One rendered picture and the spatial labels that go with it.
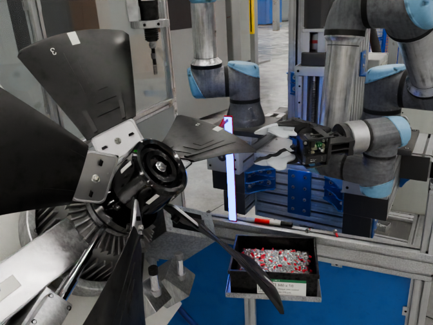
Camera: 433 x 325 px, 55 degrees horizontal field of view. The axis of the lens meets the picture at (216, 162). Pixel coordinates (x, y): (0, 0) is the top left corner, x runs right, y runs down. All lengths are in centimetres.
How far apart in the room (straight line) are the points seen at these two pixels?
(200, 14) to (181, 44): 360
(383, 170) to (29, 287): 77
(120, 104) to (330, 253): 72
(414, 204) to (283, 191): 131
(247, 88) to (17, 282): 108
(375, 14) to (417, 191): 181
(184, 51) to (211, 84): 362
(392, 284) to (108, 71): 92
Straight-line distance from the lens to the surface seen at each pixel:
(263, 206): 165
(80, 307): 88
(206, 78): 153
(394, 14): 101
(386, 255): 122
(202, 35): 152
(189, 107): 527
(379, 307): 134
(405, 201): 274
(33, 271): 73
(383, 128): 101
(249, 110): 156
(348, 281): 130
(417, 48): 113
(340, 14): 105
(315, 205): 156
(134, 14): 79
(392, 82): 138
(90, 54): 90
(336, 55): 106
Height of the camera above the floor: 150
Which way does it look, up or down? 22 degrees down
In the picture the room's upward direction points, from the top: 3 degrees counter-clockwise
